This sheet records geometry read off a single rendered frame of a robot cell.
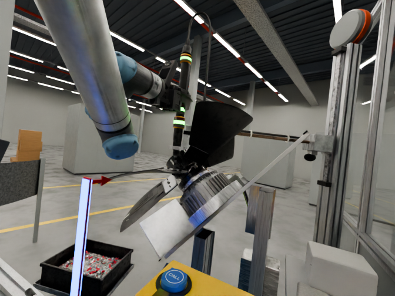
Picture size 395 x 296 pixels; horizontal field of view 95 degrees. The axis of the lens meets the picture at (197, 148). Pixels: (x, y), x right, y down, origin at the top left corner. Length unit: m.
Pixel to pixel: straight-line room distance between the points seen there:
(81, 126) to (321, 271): 6.55
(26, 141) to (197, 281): 8.43
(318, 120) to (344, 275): 12.26
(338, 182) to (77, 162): 6.53
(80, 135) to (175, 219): 6.18
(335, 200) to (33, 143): 8.53
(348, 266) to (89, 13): 0.87
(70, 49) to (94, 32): 0.04
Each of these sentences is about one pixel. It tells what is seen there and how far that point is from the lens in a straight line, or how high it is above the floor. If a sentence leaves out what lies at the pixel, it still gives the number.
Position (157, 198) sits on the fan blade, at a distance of 0.80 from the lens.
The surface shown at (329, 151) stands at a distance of 0.96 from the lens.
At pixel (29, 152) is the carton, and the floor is 0.44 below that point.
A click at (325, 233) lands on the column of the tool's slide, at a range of 1.06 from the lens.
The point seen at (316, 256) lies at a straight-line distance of 0.80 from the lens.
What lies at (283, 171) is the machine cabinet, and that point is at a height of 0.68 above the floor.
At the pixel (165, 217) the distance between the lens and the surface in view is 0.69.
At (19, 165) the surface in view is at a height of 0.91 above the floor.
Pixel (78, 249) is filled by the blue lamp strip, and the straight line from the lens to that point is 0.52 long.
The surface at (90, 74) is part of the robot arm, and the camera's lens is 0.33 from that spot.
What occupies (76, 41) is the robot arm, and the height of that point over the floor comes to 1.40.
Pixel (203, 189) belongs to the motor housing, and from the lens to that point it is 0.68.
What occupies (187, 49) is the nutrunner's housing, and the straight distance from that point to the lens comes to 0.79.
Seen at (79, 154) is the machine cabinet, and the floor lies 0.66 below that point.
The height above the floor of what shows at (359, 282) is 0.93.
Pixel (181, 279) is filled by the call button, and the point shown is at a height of 1.08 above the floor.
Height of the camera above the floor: 1.28
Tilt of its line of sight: level
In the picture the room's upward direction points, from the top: 6 degrees clockwise
